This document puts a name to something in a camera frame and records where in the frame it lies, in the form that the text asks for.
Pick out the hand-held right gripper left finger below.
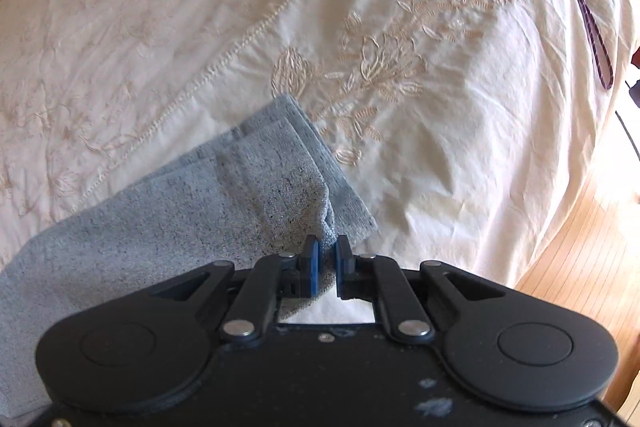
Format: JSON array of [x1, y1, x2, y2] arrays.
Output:
[[149, 234, 321, 343]]

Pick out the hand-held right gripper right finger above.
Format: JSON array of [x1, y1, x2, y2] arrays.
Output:
[[335, 234, 507, 343]]

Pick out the blue-grey speckled pants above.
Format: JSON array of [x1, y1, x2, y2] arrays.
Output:
[[0, 93, 379, 421]]

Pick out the cream embroidered bedspread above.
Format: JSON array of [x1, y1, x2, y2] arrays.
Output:
[[0, 0, 637, 294]]

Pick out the dark object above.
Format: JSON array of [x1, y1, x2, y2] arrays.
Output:
[[627, 47, 640, 108]]

